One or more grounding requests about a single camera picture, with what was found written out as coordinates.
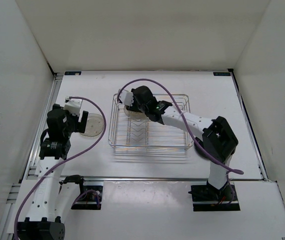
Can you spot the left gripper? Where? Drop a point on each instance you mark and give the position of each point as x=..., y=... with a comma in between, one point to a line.
x=81, y=126

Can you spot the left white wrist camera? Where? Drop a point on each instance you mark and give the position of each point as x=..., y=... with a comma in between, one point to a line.
x=73, y=106

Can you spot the beige printed plate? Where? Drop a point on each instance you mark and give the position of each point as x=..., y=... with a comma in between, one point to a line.
x=133, y=115

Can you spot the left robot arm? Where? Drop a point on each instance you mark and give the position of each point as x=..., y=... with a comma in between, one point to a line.
x=42, y=221

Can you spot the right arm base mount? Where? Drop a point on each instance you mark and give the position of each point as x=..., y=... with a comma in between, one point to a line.
x=206, y=200

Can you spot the clear glass plate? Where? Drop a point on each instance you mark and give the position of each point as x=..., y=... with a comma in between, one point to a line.
x=94, y=125

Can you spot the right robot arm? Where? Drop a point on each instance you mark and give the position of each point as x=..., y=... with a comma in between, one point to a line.
x=214, y=137

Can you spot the chrome wire dish rack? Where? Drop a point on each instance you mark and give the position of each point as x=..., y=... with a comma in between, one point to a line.
x=127, y=134

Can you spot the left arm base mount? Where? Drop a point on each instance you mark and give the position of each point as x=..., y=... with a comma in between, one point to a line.
x=90, y=196

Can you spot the black round plate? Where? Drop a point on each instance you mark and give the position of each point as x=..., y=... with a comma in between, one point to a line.
x=200, y=148

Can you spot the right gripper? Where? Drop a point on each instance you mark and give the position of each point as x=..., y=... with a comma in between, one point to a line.
x=133, y=107

